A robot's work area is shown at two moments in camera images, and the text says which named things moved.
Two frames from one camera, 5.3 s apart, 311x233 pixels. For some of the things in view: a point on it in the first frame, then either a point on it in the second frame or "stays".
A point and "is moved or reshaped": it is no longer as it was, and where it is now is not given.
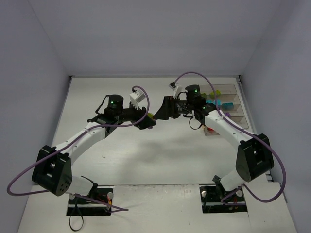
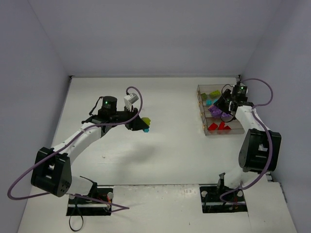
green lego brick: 217,93 stays
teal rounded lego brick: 213,101 stays
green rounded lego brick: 150,115 is moved or reshaped
